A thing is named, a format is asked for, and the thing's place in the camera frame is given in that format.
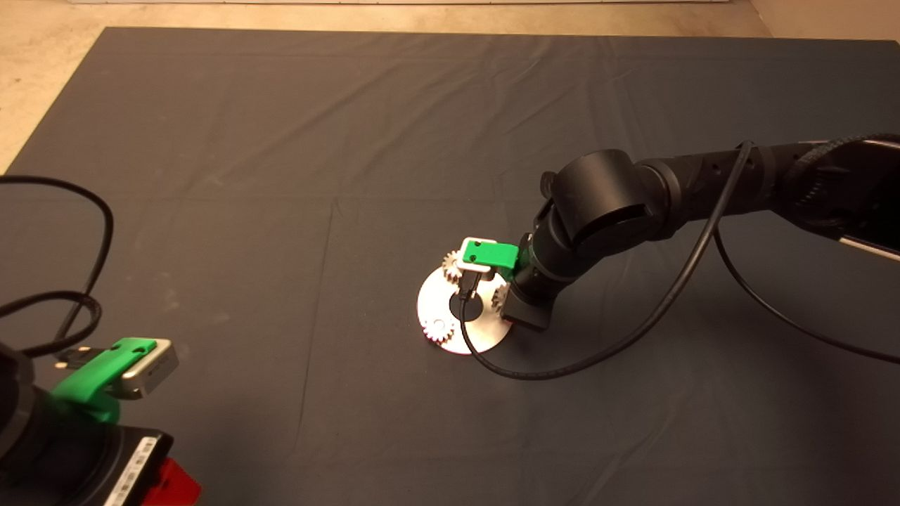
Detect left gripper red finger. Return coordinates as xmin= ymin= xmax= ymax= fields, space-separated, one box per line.
xmin=141 ymin=457 xmax=203 ymax=506

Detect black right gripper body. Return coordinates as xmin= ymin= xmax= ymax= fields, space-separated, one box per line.
xmin=503 ymin=278 xmax=560 ymax=332

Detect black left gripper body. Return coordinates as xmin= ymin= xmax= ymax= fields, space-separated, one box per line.
xmin=18 ymin=418 xmax=174 ymax=506

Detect round metal carrier plate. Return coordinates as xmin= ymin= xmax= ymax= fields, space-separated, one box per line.
xmin=417 ymin=264 xmax=516 ymax=356

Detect dark grey table cloth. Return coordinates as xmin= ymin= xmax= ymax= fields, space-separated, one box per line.
xmin=0 ymin=28 xmax=900 ymax=506

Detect green right camera mount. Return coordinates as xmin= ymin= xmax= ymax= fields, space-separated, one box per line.
xmin=462 ymin=240 xmax=525 ymax=271

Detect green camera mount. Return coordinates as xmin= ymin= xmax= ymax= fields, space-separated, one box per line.
xmin=462 ymin=240 xmax=525 ymax=271
xmin=51 ymin=337 xmax=157 ymax=424

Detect black right camera cable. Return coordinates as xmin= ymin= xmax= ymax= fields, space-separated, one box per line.
xmin=458 ymin=141 xmax=753 ymax=381

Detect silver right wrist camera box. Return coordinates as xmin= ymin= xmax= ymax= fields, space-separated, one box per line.
xmin=457 ymin=237 xmax=493 ymax=273

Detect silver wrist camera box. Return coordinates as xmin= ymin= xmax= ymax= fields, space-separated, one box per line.
xmin=121 ymin=339 xmax=180 ymax=400
xmin=457 ymin=237 xmax=493 ymax=273

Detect green left camera mount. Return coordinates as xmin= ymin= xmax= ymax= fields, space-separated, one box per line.
xmin=51 ymin=337 xmax=157 ymax=424

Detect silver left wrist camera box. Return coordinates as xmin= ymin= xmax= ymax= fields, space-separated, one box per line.
xmin=121 ymin=339 xmax=180 ymax=400

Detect black braided cable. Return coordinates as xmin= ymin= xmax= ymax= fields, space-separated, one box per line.
xmin=0 ymin=290 xmax=103 ymax=357

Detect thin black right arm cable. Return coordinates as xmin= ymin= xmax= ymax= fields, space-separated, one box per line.
xmin=714 ymin=228 xmax=900 ymax=365

